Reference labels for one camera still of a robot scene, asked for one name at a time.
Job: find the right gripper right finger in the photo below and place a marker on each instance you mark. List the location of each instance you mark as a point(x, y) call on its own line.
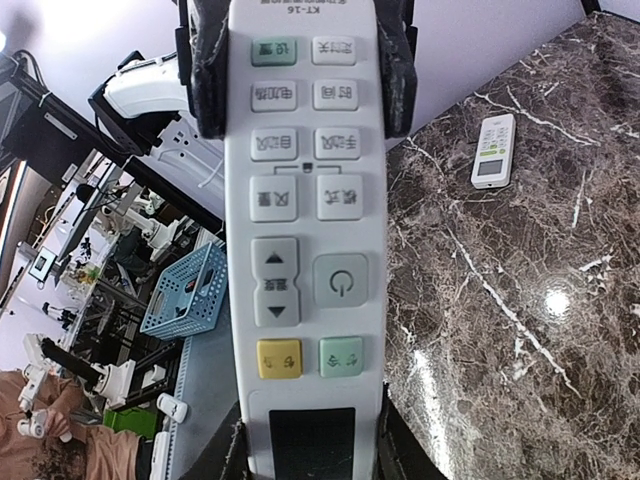
point(397, 45)

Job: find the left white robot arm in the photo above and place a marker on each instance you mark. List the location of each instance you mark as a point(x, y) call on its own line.
point(145, 105)

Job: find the person in beige shirt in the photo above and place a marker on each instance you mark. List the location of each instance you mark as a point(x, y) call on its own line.
point(69, 449)

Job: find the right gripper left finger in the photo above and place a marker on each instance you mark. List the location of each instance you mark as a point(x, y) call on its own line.
point(202, 50)

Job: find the long white remote control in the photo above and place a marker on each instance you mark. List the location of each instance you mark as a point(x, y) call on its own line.
point(305, 180)

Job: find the blue perforated plastic basket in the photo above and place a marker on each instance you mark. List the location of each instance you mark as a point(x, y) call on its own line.
point(188, 296)

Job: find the small white remote control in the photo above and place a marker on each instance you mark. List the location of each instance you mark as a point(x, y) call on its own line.
point(493, 160)

